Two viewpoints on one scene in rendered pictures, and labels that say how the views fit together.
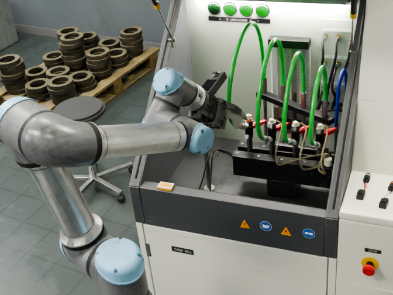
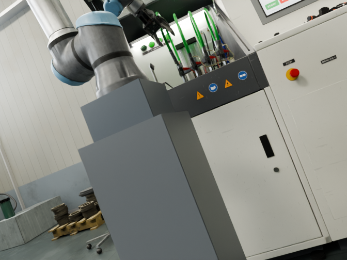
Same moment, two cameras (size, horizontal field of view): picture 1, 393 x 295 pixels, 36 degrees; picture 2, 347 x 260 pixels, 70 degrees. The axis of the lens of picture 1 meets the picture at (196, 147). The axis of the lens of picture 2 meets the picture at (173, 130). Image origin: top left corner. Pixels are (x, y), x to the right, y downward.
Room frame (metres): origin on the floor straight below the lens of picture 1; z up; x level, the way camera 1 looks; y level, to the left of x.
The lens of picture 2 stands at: (0.45, 0.30, 0.75)
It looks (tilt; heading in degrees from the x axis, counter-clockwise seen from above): 1 degrees up; 346
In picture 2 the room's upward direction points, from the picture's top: 21 degrees counter-clockwise
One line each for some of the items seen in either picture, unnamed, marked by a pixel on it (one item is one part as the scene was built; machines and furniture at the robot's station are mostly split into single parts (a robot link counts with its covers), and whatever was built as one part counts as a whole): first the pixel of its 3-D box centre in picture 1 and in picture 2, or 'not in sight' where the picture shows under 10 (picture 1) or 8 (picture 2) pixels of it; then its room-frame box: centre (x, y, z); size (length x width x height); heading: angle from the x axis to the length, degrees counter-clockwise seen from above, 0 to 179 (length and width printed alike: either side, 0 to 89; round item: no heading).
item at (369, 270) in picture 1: (369, 267); (293, 73); (1.31, -0.48, 0.80); 0.05 x 0.04 x 0.05; 66
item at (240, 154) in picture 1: (284, 171); not in sight; (1.70, -0.29, 0.91); 0.34 x 0.10 x 0.15; 66
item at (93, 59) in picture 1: (75, 61); (95, 201); (4.45, 0.88, 0.22); 1.22 x 0.83 x 0.43; 148
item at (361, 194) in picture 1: (364, 185); not in sight; (1.47, -0.50, 0.99); 0.12 x 0.02 x 0.02; 152
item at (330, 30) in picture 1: (335, 63); (213, 43); (1.89, -0.51, 1.20); 0.13 x 0.03 x 0.31; 66
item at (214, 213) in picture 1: (230, 216); (188, 100); (1.54, -0.09, 0.87); 0.62 x 0.04 x 0.16; 66
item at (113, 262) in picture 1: (120, 270); (102, 40); (1.14, 0.23, 1.07); 0.13 x 0.12 x 0.14; 41
